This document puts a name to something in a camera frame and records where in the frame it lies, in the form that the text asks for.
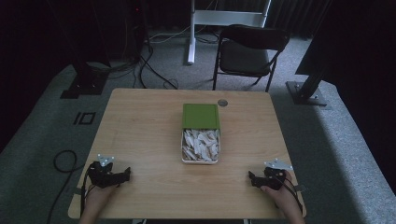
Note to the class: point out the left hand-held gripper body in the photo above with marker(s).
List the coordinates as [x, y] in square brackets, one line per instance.
[102, 177]

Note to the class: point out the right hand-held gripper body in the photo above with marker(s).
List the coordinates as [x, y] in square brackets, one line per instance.
[274, 179]

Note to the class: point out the person's left hand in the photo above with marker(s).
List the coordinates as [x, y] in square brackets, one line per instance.
[97, 196]

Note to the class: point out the person's right hand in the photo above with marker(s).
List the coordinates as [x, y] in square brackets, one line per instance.
[284, 196]

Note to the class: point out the grey tab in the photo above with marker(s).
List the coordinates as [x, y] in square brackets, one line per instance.
[300, 188]
[77, 191]

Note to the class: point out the white drawer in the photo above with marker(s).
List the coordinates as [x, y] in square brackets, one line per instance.
[200, 161]

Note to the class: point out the pile of white paper scraps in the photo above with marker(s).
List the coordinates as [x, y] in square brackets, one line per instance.
[200, 144]

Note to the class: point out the grey round table grommet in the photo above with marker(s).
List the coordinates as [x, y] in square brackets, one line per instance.
[222, 102]

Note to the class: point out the green box lid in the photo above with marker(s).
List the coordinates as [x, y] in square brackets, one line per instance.
[200, 116]

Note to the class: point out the black metal stand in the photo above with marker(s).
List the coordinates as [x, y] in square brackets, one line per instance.
[306, 91]
[84, 84]

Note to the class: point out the black folding chair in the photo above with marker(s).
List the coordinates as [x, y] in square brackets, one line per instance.
[244, 57]

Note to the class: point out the white desk frame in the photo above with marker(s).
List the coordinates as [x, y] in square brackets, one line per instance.
[224, 17]

